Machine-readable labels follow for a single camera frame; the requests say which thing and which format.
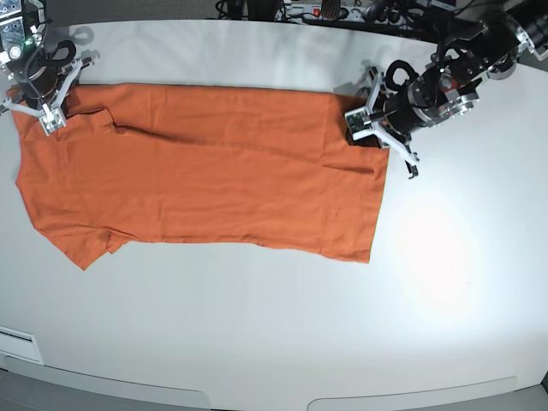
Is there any background cables and equipment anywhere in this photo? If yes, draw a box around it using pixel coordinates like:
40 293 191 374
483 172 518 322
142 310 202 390
213 0 521 39

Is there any white label plate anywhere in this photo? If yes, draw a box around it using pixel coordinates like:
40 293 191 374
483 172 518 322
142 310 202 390
0 326 44 365

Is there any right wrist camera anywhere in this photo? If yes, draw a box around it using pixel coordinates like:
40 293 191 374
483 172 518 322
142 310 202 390
39 107 67 135

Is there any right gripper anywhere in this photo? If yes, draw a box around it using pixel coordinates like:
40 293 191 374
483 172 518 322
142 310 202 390
1 40 99 124

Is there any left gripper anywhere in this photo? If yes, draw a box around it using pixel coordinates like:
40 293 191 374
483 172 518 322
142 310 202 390
346 60 425 178

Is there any white power strip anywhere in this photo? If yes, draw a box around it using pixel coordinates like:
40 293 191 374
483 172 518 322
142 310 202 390
276 1 372 22

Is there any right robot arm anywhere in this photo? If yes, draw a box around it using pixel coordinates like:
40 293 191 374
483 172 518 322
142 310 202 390
1 0 98 135

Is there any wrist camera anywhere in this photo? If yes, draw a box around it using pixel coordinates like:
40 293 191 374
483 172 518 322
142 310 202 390
344 107 373 141
39 107 67 135

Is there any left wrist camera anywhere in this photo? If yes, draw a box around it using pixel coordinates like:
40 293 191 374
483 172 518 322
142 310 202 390
344 107 373 141

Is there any orange T-shirt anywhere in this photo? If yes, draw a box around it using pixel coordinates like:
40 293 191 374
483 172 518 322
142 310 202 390
14 84 388 269

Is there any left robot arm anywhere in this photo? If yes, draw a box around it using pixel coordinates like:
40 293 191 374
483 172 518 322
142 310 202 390
344 1 547 177

